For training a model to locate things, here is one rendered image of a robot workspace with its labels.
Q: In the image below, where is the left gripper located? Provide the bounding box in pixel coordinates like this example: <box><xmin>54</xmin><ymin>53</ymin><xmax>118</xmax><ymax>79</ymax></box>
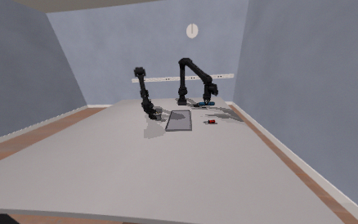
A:
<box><xmin>203</xmin><ymin>91</ymin><xmax>211</xmax><ymax>105</ymax></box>

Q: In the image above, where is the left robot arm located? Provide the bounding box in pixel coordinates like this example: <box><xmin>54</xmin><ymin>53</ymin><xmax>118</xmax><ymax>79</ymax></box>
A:
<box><xmin>178</xmin><ymin>58</ymin><xmax>218</xmax><ymax>102</ymax></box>

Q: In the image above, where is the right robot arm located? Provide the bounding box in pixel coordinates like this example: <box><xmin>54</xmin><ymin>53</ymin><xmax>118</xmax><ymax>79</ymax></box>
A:
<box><xmin>134</xmin><ymin>67</ymin><xmax>154</xmax><ymax>113</ymax></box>

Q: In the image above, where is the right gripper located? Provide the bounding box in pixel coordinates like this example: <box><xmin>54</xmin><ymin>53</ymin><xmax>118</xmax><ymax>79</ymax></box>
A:
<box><xmin>146</xmin><ymin>110</ymin><xmax>157</xmax><ymax>119</ymax></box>

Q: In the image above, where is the grey metal bracket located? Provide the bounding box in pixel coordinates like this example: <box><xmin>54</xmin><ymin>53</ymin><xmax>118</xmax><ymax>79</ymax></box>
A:
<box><xmin>153</xmin><ymin>108</ymin><xmax>162</xmax><ymax>115</ymax></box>

